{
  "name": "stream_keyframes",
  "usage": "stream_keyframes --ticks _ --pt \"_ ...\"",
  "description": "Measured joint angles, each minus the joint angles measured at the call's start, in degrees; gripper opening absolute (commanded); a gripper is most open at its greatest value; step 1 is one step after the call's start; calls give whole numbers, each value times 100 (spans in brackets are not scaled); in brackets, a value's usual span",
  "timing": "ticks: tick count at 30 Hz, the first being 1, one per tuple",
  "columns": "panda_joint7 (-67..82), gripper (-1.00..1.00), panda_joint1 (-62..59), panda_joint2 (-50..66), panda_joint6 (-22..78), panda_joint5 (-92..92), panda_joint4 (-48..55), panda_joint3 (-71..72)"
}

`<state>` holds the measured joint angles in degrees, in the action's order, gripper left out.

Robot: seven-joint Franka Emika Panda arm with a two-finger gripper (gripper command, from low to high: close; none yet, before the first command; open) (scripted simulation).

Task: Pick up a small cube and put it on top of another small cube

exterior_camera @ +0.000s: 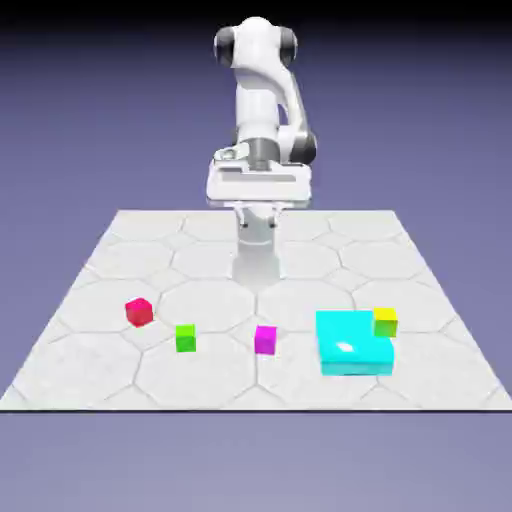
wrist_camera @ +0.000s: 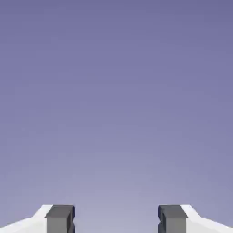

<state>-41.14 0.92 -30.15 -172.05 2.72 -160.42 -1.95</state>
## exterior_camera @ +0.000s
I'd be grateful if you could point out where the small red cube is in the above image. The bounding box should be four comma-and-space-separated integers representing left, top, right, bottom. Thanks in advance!
124, 296, 155, 329

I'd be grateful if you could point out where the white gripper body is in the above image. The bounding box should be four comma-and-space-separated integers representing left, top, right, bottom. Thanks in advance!
205, 158, 313, 210

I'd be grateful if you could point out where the large cyan box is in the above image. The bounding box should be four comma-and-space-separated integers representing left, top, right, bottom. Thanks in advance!
314, 309, 396, 378

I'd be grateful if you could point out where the small magenta cube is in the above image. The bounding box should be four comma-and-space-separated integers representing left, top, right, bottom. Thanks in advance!
253, 324, 278, 356

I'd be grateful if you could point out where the small green cube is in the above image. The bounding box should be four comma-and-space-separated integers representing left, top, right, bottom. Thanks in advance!
174, 323, 198, 354

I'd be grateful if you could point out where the small yellow cube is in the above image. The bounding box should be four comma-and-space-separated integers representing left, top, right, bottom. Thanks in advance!
373, 306, 398, 339

